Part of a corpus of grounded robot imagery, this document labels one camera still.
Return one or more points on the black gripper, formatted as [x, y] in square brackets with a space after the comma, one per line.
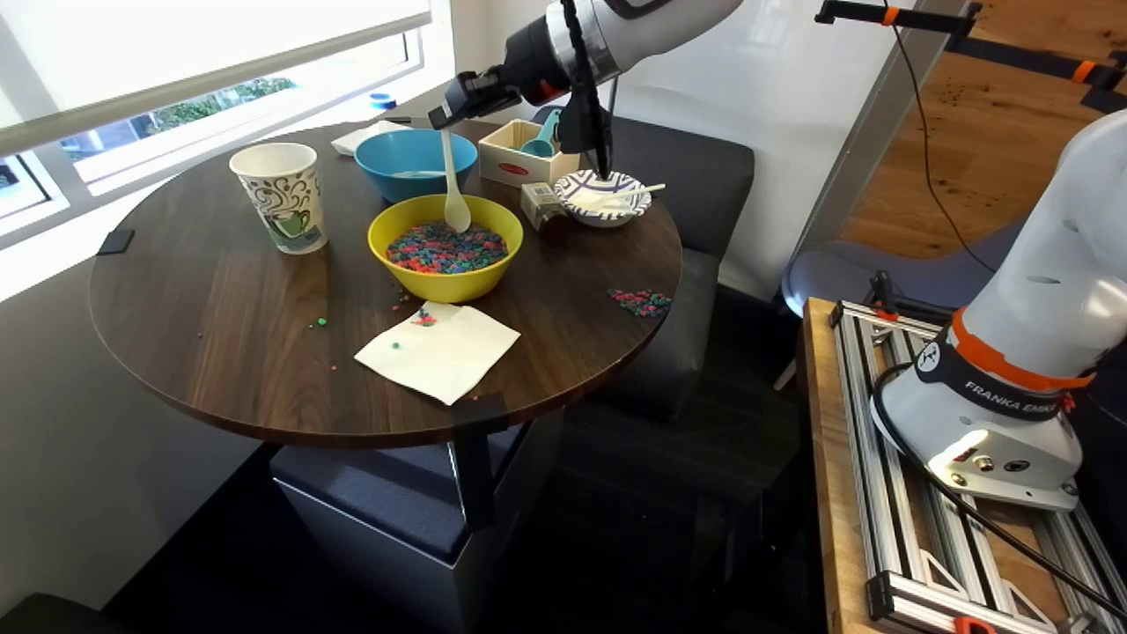
[473, 96]

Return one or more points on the white plastic spoon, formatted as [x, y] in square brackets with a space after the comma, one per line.
[457, 204]

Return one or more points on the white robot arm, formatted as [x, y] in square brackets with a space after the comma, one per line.
[983, 402]

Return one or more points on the blue bowl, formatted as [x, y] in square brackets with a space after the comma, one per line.
[405, 163]

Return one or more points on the yellow bowl with beads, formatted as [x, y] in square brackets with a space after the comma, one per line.
[430, 258]

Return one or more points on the wooden box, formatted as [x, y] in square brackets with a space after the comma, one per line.
[506, 155]

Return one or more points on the teal scoop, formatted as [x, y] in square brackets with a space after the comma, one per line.
[543, 137]

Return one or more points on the small wooden block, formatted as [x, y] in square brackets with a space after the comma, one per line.
[541, 204]

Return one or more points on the white napkin near window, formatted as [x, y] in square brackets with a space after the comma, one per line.
[354, 137]

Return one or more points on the patterned small plate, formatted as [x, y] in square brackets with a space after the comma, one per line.
[602, 202]

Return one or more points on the round dark wooden table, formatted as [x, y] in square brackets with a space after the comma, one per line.
[200, 307]

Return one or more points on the patterned paper cup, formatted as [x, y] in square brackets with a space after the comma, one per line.
[280, 182]

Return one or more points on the white napkin near front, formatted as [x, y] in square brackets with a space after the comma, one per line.
[438, 350]

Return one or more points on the spilled colourful beads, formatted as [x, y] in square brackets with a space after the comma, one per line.
[641, 300]

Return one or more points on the dark armchair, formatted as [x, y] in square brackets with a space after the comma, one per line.
[640, 421]

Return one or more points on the aluminium frame robot mount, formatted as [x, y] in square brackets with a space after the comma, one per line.
[897, 550]

